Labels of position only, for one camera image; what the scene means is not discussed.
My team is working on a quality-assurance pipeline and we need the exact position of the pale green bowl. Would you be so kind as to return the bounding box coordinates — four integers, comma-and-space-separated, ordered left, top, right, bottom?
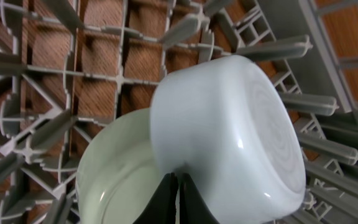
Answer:
75, 108, 162, 224

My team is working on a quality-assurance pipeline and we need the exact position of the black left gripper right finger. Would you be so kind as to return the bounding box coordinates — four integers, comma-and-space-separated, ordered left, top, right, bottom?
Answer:
179, 173, 219, 224

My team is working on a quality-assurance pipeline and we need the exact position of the grey plastic dishwasher rack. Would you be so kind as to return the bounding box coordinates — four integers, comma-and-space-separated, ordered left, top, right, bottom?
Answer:
0, 1, 358, 223

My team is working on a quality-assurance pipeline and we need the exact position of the small light blue bowl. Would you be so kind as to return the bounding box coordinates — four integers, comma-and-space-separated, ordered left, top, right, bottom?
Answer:
150, 55, 306, 223

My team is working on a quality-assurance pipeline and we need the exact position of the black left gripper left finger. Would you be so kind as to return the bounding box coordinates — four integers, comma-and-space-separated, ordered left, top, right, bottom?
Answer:
134, 173, 178, 224

